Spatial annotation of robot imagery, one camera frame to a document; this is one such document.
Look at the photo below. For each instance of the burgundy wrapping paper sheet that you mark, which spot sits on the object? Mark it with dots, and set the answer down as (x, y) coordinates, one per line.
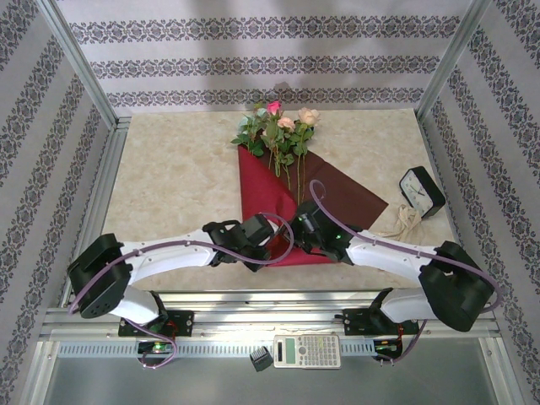
(261, 185)

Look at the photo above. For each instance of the cream printed ribbon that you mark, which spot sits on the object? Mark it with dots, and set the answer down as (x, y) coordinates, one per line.
(407, 217)

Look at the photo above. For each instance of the magenta pink rose stem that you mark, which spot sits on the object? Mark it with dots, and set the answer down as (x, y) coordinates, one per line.
(274, 108)

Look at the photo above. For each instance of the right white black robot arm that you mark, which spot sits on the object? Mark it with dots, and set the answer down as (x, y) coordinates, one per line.
(388, 253)

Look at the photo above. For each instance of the black square alarm clock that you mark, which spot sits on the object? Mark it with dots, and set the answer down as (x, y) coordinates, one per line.
(417, 192)

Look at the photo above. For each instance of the white scientific calculator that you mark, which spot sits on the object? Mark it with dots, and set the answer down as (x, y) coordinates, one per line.
(306, 351)

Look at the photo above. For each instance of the right green-lit controller board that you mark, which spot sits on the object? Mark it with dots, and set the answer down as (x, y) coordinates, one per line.
(386, 347)

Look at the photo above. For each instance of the green-lit controller board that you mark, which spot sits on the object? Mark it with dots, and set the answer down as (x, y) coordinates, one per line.
(157, 347)
(386, 347)

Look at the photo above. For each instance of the left green-lit controller board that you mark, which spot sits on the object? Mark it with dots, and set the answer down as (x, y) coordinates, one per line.
(157, 347)

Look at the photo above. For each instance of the aluminium profile frame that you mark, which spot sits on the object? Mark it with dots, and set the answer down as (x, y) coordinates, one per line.
(295, 312)

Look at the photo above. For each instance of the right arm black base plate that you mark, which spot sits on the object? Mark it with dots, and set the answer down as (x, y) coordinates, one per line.
(356, 321)

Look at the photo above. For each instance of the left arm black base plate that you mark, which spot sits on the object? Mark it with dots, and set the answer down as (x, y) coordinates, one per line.
(181, 322)

